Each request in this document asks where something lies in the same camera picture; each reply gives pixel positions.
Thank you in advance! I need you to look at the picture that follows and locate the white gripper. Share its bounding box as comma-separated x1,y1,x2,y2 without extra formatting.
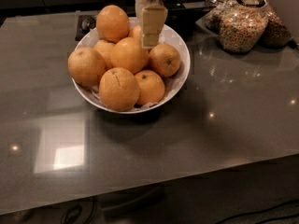
135,0,167,49

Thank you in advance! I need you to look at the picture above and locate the small hidden orange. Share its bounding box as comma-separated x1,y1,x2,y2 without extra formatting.
94,40,115,69

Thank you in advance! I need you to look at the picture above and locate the white ceramic bowl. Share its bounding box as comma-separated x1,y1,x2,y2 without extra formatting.
71,16,192,115

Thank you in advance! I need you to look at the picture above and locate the black stovetop with knob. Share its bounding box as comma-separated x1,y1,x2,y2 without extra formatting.
75,2,213,41

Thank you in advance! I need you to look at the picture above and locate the glass jar behind left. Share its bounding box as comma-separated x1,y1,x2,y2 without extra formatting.
204,0,236,32

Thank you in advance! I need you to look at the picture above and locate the glass jar of cereal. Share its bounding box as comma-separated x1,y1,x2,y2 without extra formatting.
219,0,268,53

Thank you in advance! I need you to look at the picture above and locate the glass jar dark cereal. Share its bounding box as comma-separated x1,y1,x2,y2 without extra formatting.
260,5,292,49

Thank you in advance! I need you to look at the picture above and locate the black cable on floor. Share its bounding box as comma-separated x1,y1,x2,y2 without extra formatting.
59,199,98,224

